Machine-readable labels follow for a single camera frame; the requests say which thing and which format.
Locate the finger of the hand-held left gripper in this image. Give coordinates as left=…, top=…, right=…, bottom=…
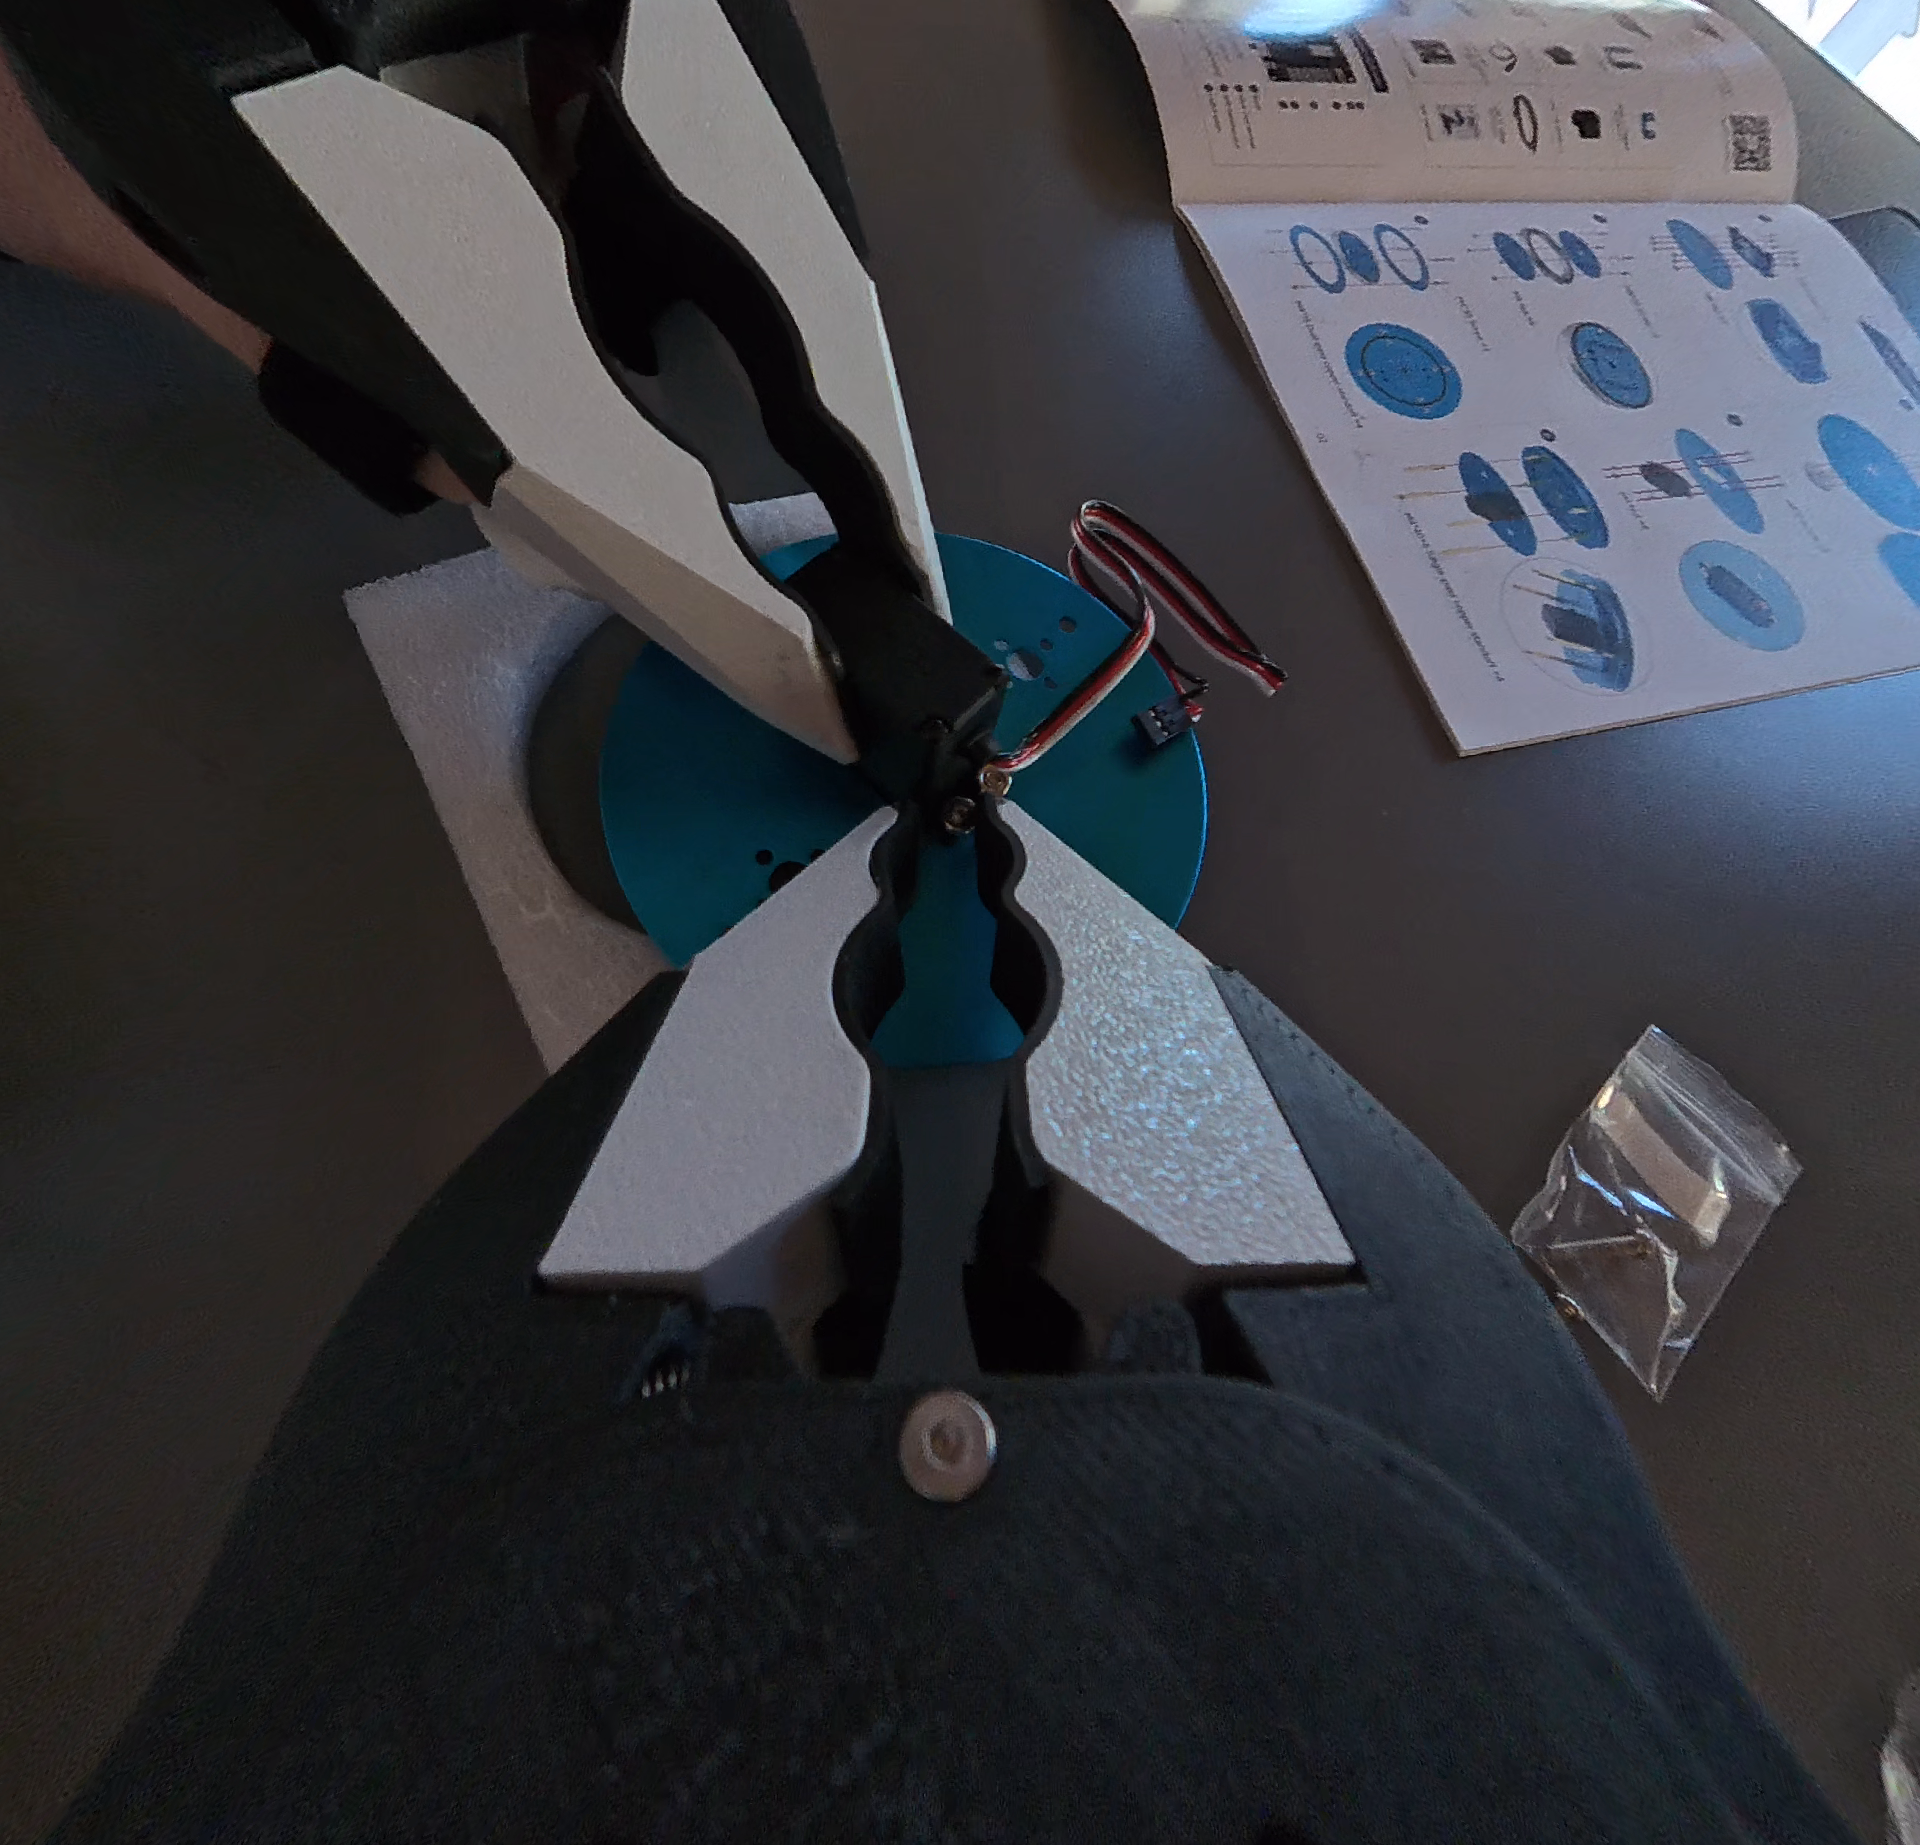
left=578, top=0, right=955, bottom=632
left=231, top=64, right=865, bottom=765

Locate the red white black servo cable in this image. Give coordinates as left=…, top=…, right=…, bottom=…
left=982, top=498, right=1290, bottom=795

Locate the white instruction booklet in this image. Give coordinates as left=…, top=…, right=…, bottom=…
left=1042, top=0, right=1920, bottom=759

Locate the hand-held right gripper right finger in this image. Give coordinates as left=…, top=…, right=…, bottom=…
left=977, top=798, right=1367, bottom=1379

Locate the clear zip bag white label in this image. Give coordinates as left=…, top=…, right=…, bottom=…
left=1512, top=1026, right=1803, bottom=1406

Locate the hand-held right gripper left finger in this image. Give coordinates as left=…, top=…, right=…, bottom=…
left=535, top=802, right=922, bottom=1379

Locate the white foam sheet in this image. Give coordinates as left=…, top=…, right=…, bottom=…
left=343, top=494, right=841, bottom=1074

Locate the black servo motor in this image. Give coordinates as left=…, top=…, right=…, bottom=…
left=794, top=549, right=1011, bottom=811

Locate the person's left forearm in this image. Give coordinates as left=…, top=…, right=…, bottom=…
left=0, top=52, right=279, bottom=378

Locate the blue round metal plate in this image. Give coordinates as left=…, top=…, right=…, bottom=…
left=599, top=533, right=1209, bottom=1070

